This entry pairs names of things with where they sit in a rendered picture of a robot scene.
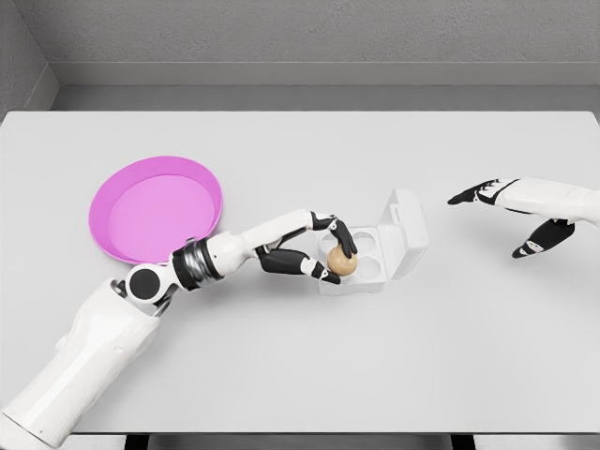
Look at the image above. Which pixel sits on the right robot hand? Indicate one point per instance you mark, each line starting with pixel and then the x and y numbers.
pixel 529 206

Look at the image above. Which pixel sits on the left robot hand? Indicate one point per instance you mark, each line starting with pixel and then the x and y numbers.
pixel 281 239

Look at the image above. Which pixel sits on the tan egg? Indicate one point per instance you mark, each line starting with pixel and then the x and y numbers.
pixel 341 265

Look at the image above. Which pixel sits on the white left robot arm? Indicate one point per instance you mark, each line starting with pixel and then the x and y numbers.
pixel 94 328

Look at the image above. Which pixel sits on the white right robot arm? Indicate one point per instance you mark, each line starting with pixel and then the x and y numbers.
pixel 591 206

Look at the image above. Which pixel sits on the white plastic egg box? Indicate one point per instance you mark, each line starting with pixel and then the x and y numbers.
pixel 394 234

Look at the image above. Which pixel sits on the pink round plate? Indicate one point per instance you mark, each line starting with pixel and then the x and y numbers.
pixel 154 211

